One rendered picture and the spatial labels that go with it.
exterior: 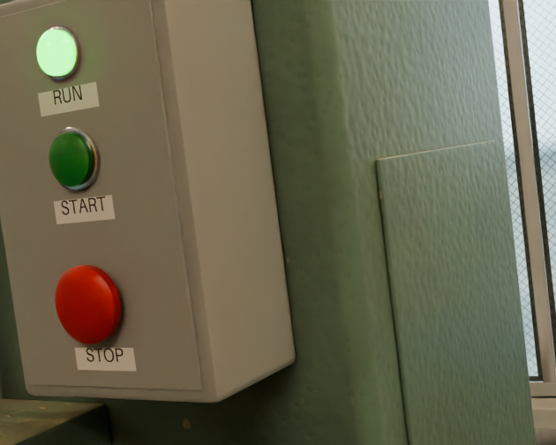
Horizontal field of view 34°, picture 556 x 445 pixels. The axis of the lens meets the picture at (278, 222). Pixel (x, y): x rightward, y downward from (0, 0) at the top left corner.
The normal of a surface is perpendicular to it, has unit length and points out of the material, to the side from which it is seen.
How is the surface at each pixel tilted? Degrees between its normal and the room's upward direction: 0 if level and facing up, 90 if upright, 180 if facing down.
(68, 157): 89
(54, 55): 92
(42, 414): 0
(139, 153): 90
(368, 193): 90
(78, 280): 81
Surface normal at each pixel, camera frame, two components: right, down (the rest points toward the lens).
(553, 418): -0.47, 0.12
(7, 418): -0.12, -0.99
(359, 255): 0.69, -0.04
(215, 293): 0.85, -0.07
